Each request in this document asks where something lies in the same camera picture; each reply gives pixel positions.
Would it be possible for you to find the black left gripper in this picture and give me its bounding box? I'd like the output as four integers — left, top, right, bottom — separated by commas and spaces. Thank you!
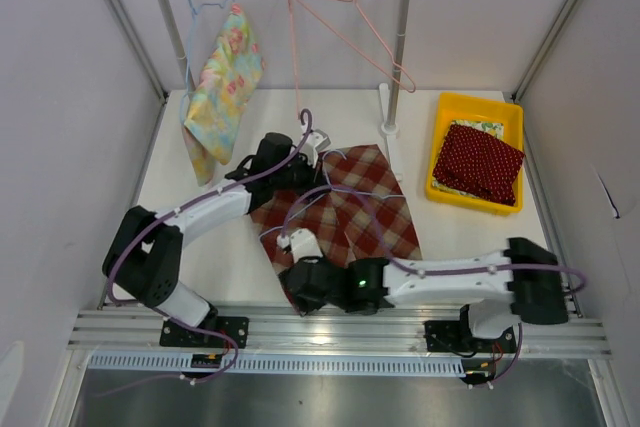
271, 150, 330, 202

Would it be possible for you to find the yellow plastic bin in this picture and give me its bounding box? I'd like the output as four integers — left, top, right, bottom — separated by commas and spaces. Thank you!
425, 92, 524, 216

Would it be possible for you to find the pink wire hanger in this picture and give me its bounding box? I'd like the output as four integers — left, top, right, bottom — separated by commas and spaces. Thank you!
287, 0, 304, 124
293, 0, 417, 93

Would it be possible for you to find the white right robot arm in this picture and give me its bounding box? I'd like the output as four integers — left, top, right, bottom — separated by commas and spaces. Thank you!
279, 229, 569, 351

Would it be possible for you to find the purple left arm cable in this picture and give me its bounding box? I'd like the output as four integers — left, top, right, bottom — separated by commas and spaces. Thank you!
94, 109, 316, 398

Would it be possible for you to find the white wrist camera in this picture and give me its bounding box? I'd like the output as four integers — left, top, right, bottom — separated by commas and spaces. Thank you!
300, 130, 331, 168
276, 228, 324, 263

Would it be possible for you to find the red polka dot cloth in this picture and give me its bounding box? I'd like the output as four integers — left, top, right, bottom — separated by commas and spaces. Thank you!
433, 124, 525, 206

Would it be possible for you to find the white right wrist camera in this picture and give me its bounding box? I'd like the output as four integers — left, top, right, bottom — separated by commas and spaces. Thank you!
276, 228, 324, 263

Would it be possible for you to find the white floral cloth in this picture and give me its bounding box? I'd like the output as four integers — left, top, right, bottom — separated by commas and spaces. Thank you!
451, 119, 504, 141

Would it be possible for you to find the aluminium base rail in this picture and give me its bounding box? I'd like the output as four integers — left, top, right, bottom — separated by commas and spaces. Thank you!
67, 303, 612, 359

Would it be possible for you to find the red plaid skirt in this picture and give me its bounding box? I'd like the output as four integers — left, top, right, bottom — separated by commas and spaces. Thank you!
250, 145, 422, 282

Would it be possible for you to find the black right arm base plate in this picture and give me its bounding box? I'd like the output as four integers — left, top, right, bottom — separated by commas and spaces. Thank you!
423, 320, 516, 358

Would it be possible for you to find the floral pastel skirt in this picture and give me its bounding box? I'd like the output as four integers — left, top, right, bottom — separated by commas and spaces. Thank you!
180, 3, 265, 187

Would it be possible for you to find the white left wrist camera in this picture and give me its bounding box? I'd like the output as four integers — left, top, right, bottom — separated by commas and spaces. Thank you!
300, 130, 331, 168

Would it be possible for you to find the white slotted cable duct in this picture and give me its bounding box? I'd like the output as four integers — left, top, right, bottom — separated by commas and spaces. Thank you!
88, 351, 465, 378

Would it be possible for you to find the pink wire hanger middle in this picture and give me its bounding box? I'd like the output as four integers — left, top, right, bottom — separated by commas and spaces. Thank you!
287, 0, 304, 124

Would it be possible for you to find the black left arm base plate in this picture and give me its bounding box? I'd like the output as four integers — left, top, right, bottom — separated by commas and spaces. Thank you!
158, 315, 250, 349

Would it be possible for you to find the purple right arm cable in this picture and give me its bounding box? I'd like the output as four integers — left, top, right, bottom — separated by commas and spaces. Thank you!
279, 184, 587, 391

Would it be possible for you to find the pink wire hanger right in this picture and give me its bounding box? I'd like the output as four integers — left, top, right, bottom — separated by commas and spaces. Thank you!
293, 0, 417, 93

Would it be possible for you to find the blue wire hanger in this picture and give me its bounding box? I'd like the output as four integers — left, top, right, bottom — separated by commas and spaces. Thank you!
258, 149, 405, 241
180, 0, 235, 122

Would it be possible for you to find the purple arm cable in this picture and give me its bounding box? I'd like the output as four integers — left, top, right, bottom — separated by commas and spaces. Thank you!
94, 109, 316, 398
279, 184, 587, 391

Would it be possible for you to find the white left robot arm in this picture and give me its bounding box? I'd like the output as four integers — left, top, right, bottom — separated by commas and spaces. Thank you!
102, 131, 330, 347

